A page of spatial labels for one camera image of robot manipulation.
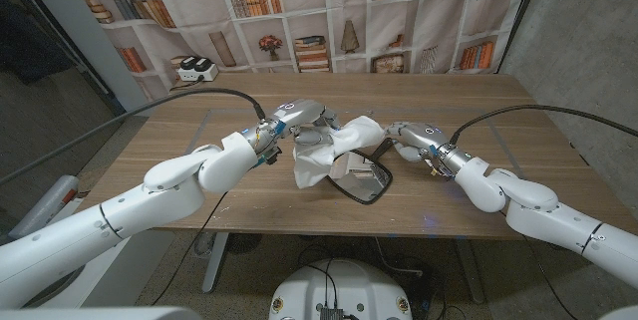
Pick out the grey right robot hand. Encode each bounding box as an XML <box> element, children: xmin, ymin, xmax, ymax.
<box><xmin>386</xmin><ymin>121</ymin><xmax>453</xmax><ymax>164</ymax></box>

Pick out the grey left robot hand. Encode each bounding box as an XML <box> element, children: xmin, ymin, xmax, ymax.
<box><xmin>271</xmin><ymin>99</ymin><xmax>345</xmax><ymax>147</ymax></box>

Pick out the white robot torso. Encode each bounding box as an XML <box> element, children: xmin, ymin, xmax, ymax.
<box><xmin>268</xmin><ymin>258</ymin><xmax>414</xmax><ymax>320</ymax></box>

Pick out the printed bookshelf backdrop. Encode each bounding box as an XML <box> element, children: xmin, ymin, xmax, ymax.
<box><xmin>58</xmin><ymin>0</ymin><xmax>537</xmax><ymax>105</ymax></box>

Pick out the white cloth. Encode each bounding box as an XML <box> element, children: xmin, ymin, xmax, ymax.
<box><xmin>292</xmin><ymin>115</ymin><xmax>388</xmax><ymax>190</ymax></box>

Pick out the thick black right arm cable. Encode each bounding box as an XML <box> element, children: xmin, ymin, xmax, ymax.
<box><xmin>448</xmin><ymin>104</ymin><xmax>638</xmax><ymax>146</ymax></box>

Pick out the grey table leg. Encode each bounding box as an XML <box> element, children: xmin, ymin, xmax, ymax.
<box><xmin>456</xmin><ymin>238</ymin><xmax>487</xmax><ymax>305</ymax></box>

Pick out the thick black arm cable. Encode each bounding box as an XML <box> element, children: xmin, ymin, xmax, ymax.
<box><xmin>448</xmin><ymin>104</ymin><xmax>638</xmax><ymax>146</ymax></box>
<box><xmin>0</xmin><ymin>87</ymin><xmax>268</xmax><ymax>186</ymax></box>

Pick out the black backdrop stand pole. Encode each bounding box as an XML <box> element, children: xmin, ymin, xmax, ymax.
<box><xmin>495</xmin><ymin>0</ymin><xmax>549</xmax><ymax>75</ymax></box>

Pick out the grey cylinder with red mark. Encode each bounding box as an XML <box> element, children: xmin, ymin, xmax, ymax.
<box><xmin>8</xmin><ymin>174</ymin><xmax>80</xmax><ymax>241</ymax></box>

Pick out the white table leg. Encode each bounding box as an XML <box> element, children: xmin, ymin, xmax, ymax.
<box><xmin>201</xmin><ymin>232</ymin><xmax>230</xmax><ymax>294</ymax></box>

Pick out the white power adapter box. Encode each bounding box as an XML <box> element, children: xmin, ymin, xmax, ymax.
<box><xmin>175</xmin><ymin>55</ymin><xmax>219</xmax><ymax>83</ymax></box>

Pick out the black framed hand mirror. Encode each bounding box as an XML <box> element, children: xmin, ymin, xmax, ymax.
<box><xmin>326</xmin><ymin>138</ymin><xmax>395</xmax><ymax>206</ymax></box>

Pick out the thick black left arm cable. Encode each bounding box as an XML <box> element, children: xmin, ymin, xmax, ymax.
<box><xmin>0</xmin><ymin>87</ymin><xmax>268</xmax><ymax>186</ymax></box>

